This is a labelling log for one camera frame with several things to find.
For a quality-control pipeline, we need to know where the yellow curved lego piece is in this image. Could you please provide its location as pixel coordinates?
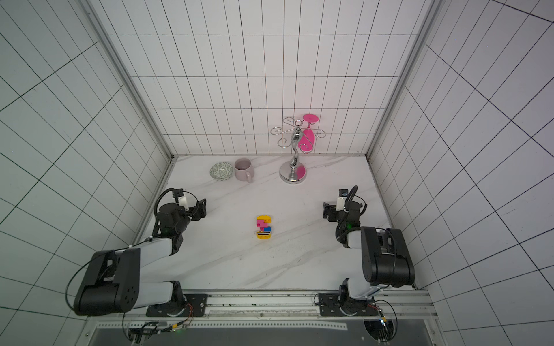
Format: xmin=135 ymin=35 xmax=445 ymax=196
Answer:
xmin=257 ymin=215 xmax=271 ymax=223

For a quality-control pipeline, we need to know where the yellow long lego brick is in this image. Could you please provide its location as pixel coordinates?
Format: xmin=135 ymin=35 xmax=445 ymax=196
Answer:
xmin=256 ymin=232 xmax=271 ymax=239

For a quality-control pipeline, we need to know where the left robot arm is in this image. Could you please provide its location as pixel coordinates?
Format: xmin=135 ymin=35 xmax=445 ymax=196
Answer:
xmin=66 ymin=187 xmax=207 ymax=317

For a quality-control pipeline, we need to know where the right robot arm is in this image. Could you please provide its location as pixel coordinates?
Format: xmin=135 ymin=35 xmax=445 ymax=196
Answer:
xmin=316 ymin=185 xmax=416 ymax=317

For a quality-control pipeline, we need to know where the silver cup holder stand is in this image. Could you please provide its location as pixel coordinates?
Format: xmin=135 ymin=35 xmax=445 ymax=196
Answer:
xmin=270 ymin=115 xmax=326 ymax=185

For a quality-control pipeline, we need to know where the pale pink mug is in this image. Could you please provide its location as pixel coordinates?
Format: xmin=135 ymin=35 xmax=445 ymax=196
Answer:
xmin=234 ymin=158 xmax=255 ymax=183

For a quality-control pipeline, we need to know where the pink wine glass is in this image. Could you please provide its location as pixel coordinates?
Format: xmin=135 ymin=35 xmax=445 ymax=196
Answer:
xmin=298 ymin=114 xmax=319 ymax=153

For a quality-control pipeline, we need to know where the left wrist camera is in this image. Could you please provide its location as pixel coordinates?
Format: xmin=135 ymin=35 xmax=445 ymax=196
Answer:
xmin=173 ymin=188 xmax=190 ymax=210

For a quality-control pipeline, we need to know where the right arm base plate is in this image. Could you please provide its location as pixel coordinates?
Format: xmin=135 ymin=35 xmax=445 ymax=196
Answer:
xmin=315 ymin=293 xmax=379 ymax=317

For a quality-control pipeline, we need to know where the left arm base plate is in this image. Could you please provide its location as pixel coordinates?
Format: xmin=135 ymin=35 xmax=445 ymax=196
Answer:
xmin=146 ymin=294 xmax=208 ymax=319

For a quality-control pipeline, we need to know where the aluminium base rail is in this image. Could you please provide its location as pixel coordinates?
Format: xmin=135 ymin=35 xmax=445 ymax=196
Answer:
xmin=82 ymin=288 xmax=440 ymax=337

